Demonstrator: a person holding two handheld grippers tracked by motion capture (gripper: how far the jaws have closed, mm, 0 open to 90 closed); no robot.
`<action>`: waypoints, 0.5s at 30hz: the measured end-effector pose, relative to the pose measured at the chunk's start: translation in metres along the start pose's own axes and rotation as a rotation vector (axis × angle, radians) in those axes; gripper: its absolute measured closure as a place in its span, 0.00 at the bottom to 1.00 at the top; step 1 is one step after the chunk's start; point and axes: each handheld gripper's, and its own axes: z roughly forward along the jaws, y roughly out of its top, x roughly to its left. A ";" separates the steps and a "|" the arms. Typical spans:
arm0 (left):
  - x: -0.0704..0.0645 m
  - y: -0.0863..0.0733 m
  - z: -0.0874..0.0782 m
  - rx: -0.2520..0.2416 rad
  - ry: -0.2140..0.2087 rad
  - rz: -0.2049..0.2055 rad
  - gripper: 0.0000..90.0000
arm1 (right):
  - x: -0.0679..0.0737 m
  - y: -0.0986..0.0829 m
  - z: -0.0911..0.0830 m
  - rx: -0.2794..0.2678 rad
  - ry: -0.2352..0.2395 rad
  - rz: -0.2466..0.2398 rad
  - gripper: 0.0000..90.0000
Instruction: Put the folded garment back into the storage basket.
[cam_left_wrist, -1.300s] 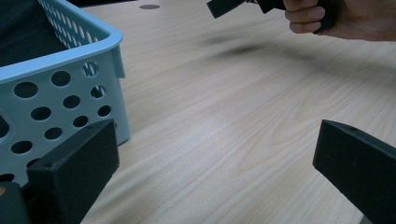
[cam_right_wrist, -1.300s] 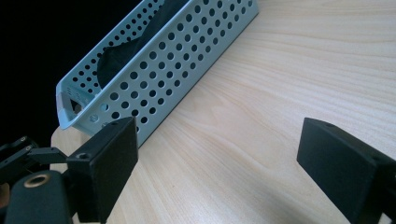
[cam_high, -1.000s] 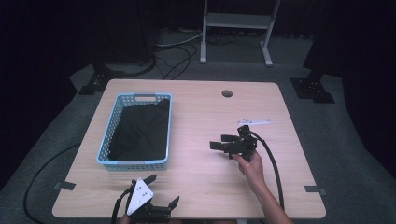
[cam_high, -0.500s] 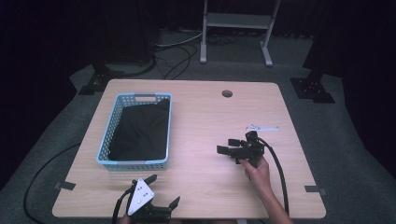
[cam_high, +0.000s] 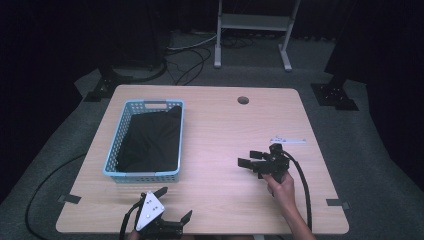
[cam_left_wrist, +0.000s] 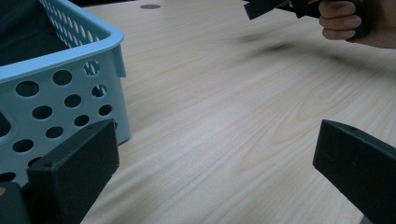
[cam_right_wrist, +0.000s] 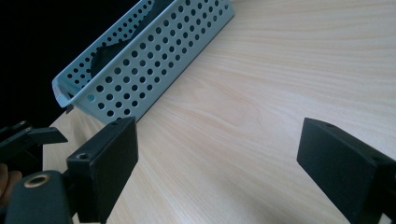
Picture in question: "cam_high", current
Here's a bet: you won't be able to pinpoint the person's right hand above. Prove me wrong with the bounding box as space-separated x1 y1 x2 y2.
262 172 297 209

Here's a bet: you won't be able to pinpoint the long black floor cable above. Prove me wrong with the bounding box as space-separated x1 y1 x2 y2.
25 153 88 240

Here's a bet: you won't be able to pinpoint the black cloth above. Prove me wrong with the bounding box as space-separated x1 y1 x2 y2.
115 105 183 173

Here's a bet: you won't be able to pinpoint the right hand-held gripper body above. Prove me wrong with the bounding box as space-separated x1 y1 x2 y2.
257 135 307 184

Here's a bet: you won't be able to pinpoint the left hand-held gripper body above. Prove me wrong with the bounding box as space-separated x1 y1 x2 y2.
134 191 185 240

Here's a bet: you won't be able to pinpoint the white floor cable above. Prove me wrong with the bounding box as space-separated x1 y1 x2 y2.
166 34 218 52

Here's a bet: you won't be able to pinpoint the thin black floor cables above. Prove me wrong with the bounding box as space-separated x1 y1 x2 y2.
164 46 213 86

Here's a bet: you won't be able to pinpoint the light blue plastic basket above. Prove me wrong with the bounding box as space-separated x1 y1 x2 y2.
102 98 185 184

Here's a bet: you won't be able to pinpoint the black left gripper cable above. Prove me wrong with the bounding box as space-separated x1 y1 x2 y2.
119 195 148 240

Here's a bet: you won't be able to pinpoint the white metal stand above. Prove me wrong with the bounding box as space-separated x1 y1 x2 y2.
213 0 302 72

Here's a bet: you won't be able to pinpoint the black stand base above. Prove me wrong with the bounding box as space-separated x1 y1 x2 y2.
83 65 134 103
310 75 360 112

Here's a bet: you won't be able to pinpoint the black tape strip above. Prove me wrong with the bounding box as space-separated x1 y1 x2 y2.
57 194 82 205
325 198 351 210

